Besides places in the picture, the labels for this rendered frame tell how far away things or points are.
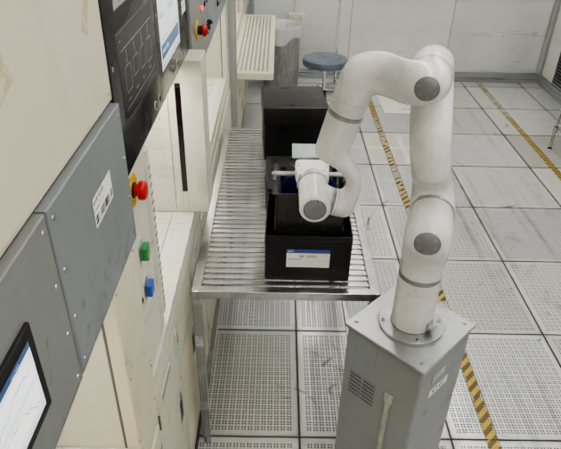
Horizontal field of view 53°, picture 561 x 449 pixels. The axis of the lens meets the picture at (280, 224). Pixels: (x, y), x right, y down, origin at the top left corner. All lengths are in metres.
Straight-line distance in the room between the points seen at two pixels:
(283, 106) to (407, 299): 1.19
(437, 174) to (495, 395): 1.46
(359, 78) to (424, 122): 0.19
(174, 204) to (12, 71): 1.38
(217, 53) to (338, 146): 1.94
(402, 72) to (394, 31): 4.78
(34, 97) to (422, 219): 0.99
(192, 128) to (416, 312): 0.89
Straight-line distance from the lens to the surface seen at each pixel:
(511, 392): 2.75
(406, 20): 6.07
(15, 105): 0.69
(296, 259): 1.81
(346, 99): 1.39
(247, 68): 3.58
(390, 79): 1.33
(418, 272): 1.57
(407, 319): 1.68
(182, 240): 1.87
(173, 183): 1.97
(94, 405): 1.26
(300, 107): 2.51
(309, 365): 2.64
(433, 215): 1.45
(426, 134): 1.39
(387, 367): 1.72
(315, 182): 1.55
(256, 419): 2.44
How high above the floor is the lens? 1.92
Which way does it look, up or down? 33 degrees down
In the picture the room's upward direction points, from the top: 2 degrees clockwise
